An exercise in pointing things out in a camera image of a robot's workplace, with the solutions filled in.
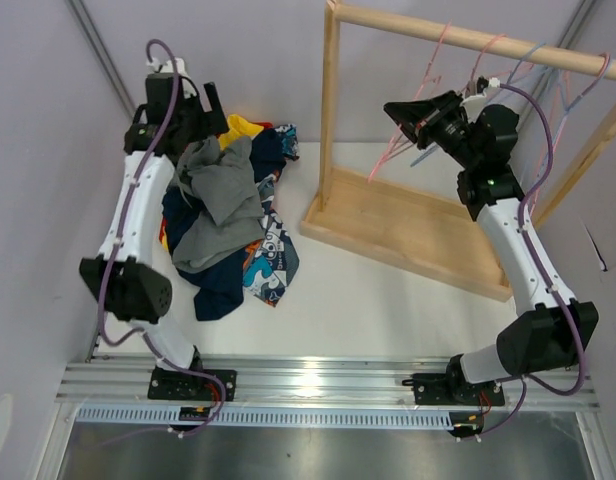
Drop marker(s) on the wooden clothes rack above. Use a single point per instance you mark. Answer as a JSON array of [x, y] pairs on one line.
[[418, 231]]

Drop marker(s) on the grey shorts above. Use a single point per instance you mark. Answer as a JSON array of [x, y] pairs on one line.
[[212, 208]]

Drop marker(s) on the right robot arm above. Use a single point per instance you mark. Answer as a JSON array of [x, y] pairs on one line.
[[552, 327]]

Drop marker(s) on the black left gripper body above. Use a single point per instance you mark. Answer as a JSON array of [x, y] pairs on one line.
[[196, 121]]

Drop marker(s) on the navy blue shorts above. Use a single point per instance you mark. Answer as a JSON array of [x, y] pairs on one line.
[[220, 288]]

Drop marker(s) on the aluminium mounting rail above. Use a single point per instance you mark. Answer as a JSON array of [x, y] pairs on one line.
[[304, 382]]

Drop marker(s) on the yellow shorts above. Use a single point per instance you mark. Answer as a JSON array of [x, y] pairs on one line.
[[239, 127]]

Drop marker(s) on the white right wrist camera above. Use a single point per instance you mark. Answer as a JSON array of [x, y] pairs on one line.
[[476, 91]]

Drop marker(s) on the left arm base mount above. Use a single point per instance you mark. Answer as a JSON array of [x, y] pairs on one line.
[[172, 385]]

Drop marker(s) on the patterned blue orange shorts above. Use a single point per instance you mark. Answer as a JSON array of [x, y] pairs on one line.
[[272, 262]]

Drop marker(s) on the slotted cable duct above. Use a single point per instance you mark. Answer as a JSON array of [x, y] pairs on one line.
[[399, 419]]

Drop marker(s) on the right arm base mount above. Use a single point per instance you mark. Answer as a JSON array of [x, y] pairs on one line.
[[437, 389]]

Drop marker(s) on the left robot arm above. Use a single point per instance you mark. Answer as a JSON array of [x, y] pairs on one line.
[[122, 277]]

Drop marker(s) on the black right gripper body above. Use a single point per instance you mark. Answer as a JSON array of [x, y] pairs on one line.
[[443, 126]]

